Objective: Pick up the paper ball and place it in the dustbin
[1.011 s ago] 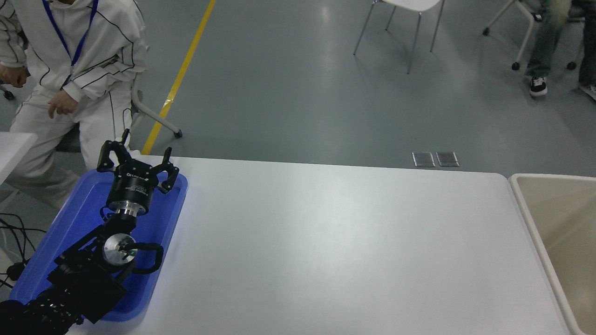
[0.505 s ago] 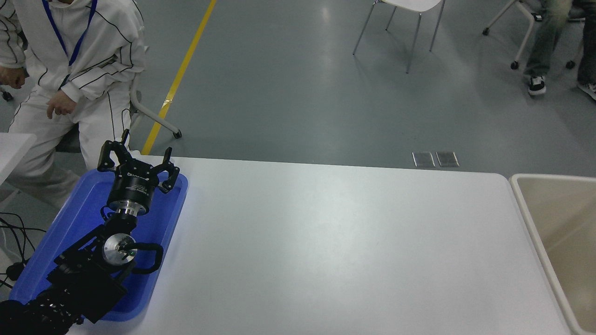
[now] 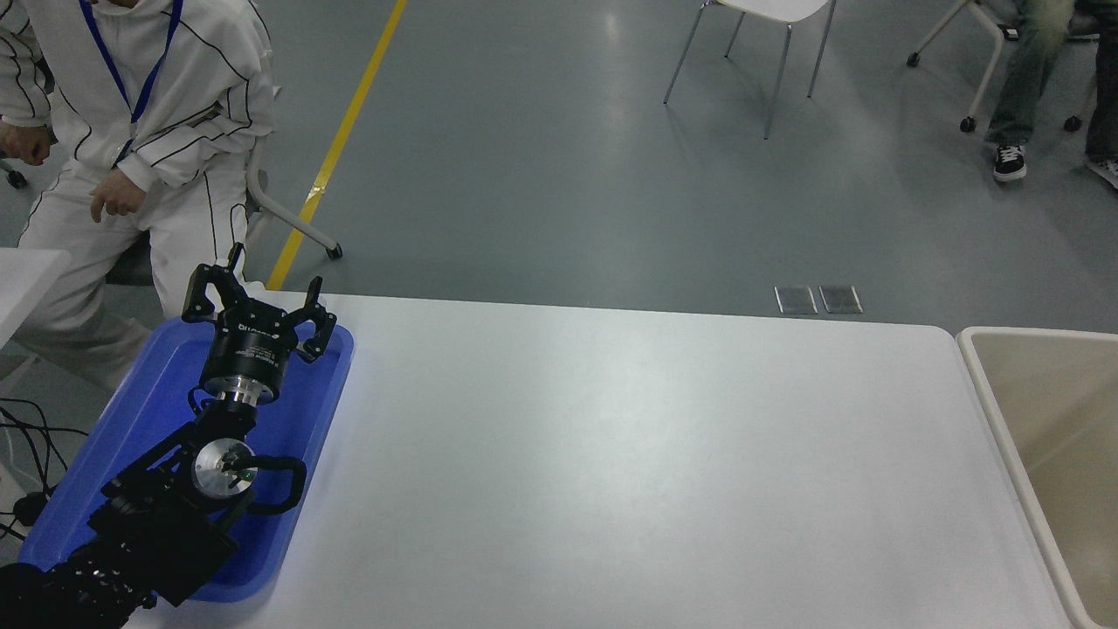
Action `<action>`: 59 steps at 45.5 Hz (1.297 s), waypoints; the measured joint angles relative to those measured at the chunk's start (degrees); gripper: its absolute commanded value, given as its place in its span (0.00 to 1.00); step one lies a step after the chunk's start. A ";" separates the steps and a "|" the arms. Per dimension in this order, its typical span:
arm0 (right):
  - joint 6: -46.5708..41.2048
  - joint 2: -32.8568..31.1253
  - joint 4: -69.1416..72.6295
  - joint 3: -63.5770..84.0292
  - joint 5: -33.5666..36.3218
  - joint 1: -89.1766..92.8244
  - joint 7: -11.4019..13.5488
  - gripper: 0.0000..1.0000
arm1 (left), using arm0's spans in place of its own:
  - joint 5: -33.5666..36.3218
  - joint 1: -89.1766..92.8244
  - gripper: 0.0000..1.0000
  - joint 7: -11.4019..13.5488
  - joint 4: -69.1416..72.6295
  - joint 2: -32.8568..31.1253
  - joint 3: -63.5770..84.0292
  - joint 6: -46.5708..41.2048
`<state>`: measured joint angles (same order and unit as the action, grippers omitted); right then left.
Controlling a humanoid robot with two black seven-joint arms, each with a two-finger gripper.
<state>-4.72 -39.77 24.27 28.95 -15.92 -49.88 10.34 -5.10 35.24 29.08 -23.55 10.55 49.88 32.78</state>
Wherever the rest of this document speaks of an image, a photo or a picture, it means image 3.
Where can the large pale bin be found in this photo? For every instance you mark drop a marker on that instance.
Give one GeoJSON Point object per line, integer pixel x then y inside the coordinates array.
{"type": "Point", "coordinates": [1048, 402]}

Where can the white side desk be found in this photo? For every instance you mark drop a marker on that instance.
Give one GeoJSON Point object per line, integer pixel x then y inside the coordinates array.
{"type": "Point", "coordinates": [22, 284]}

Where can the person's right hand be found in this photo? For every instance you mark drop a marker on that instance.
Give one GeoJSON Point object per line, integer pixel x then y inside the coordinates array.
{"type": "Point", "coordinates": [22, 144]}

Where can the white wheeled chair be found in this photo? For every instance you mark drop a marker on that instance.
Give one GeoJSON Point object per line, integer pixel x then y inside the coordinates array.
{"type": "Point", "coordinates": [967, 125]}

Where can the person's left hand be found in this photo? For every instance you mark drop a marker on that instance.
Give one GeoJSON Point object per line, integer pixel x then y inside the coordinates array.
{"type": "Point", "coordinates": [118, 194]}

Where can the grey wheeled office chair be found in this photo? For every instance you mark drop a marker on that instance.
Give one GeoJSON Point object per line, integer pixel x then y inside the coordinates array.
{"type": "Point", "coordinates": [293, 223]}

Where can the seated person in green trousers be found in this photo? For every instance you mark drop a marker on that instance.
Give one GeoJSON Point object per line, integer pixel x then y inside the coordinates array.
{"type": "Point", "coordinates": [1032, 61]}

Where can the blue plastic tray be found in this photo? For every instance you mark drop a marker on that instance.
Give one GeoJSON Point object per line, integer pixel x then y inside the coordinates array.
{"type": "Point", "coordinates": [301, 411]}

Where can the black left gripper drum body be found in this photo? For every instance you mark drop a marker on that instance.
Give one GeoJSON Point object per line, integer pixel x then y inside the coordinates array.
{"type": "Point", "coordinates": [249, 354]}

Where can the metal floor outlet plate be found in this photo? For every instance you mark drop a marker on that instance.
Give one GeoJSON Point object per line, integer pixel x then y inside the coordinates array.
{"type": "Point", "coordinates": [796, 300]}
{"type": "Point", "coordinates": [841, 300]}

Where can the white chair with metal legs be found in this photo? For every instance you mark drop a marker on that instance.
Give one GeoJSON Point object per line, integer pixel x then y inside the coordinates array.
{"type": "Point", "coordinates": [786, 7]}

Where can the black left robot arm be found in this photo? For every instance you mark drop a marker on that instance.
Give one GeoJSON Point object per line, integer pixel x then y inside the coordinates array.
{"type": "Point", "coordinates": [170, 524]}

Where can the seated person in white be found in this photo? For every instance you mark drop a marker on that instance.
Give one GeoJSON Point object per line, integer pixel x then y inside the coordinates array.
{"type": "Point", "coordinates": [175, 87]}

